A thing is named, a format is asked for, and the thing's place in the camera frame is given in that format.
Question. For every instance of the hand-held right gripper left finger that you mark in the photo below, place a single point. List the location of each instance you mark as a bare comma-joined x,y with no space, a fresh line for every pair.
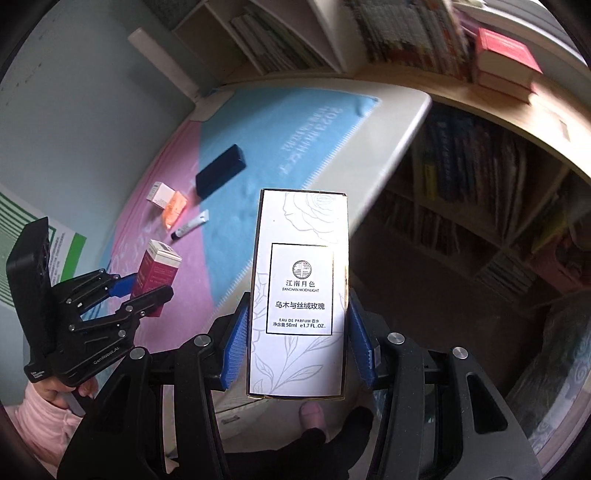
233,355

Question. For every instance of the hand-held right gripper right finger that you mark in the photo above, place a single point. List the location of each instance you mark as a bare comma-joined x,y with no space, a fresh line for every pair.
362,350

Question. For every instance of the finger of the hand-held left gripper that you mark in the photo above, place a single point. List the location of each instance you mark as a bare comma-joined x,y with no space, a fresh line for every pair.
123,285
152,297

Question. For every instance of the dark red small box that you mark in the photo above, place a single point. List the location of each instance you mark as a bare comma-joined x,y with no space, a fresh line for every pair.
157,272

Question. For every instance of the white tube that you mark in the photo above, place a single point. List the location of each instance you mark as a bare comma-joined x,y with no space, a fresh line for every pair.
191,225

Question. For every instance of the orange wrapper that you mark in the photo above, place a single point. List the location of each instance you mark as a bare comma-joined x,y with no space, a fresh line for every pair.
174,210

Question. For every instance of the tall white perfume box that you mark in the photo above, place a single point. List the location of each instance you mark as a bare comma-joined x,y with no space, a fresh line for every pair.
300,277

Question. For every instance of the small white box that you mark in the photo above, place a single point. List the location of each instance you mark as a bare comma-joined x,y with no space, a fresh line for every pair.
158,194

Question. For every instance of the dark blue box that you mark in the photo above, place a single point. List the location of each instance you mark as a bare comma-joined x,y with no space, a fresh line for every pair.
219,170

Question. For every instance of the person's left forearm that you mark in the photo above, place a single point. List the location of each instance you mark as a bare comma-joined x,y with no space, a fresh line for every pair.
32,429

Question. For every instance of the person's right hand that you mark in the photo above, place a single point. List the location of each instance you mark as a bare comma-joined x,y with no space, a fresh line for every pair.
314,420

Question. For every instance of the person's left hand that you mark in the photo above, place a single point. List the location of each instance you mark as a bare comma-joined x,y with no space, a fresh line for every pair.
46,394

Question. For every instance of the pink and blue printed towel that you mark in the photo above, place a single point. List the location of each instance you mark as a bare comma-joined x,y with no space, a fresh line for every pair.
258,152

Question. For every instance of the patterned pale cloth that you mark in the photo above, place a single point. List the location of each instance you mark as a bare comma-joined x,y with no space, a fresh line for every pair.
554,392

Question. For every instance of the white desk lamp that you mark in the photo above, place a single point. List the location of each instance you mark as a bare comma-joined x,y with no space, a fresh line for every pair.
161,64

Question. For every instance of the wooden bookshelf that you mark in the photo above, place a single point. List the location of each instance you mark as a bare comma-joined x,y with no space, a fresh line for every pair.
392,76

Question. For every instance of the row of thin magazines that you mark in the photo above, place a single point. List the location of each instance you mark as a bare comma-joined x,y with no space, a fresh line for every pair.
272,37

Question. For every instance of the row of colourful books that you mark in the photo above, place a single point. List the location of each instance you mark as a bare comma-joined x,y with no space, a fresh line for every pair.
406,37

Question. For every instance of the green striped wall poster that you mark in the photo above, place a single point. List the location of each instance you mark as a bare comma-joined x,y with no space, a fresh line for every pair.
64,249

